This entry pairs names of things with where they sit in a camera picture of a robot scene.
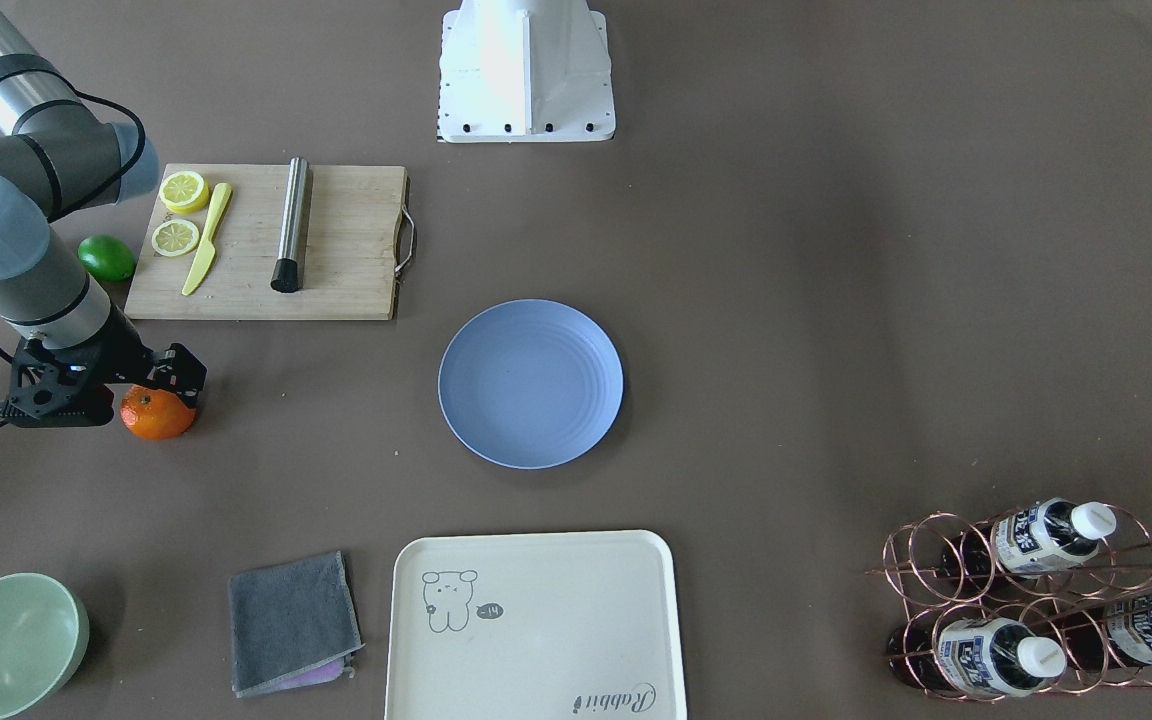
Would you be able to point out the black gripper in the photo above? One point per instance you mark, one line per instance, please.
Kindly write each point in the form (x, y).
(122, 361)

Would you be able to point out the orange fruit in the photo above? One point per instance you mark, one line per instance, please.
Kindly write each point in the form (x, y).
(155, 413)

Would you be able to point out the blue round plate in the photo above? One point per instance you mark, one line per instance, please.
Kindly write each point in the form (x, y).
(530, 384)

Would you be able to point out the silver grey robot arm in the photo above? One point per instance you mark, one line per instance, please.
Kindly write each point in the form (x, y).
(57, 157)

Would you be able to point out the yellow plastic knife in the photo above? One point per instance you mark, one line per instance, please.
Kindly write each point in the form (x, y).
(206, 249)

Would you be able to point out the lemon half slice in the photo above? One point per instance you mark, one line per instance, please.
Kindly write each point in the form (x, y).
(184, 191)
(175, 237)

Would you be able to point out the green lime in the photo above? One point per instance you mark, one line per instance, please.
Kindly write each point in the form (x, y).
(106, 258)

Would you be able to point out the steel muddler black tip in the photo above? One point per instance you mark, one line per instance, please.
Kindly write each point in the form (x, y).
(287, 274)

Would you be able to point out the wooden cutting board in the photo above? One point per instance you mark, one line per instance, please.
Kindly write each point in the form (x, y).
(351, 250)

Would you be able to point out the grey folded cloth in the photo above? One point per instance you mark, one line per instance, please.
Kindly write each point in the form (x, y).
(292, 625)

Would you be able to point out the green bowl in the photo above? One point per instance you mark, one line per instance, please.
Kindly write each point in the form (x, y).
(44, 635)

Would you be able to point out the cream rabbit tray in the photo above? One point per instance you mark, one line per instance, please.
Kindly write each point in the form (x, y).
(573, 625)

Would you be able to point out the tea bottle white cap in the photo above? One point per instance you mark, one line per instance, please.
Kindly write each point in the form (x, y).
(1048, 536)

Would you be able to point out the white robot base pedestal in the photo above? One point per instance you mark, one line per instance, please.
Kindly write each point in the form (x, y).
(525, 72)

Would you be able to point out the copper wire bottle rack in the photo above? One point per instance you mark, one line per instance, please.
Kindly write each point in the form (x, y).
(1121, 570)

